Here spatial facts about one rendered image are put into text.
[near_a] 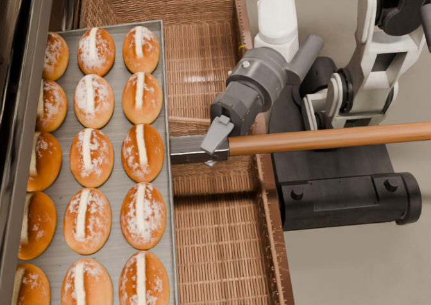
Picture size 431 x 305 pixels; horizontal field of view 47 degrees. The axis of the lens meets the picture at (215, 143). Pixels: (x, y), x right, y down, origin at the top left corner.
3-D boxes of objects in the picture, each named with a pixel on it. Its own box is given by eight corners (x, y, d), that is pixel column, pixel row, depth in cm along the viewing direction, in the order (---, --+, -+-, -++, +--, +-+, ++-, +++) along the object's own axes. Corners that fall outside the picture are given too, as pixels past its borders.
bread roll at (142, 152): (122, 133, 80) (116, 113, 75) (163, 130, 80) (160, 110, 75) (123, 189, 74) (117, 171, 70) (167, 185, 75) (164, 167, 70)
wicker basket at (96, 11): (90, 167, 145) (66, 112, 122) (99, 27, 175) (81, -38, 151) (254, 156, 147) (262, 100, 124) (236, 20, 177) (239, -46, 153)
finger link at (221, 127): (196, 147, 75) (217, 118, 77) (215, 156, 74) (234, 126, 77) (195, 142, 73) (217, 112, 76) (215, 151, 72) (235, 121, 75)
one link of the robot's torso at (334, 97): (302, 120, 197) (331, 62, 152) (351, 116, 198) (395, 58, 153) (308, 157, 192) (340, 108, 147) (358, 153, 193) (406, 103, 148)
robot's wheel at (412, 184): (385, 207, 206) (390, 164, 198) (397, 206, 206) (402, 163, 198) (406, 234, 187) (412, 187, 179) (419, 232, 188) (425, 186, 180)
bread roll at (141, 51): (122, 39, 90) (118, 17, 86) (158, 35, 91) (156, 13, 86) (124, 82, 85) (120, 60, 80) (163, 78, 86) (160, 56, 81)
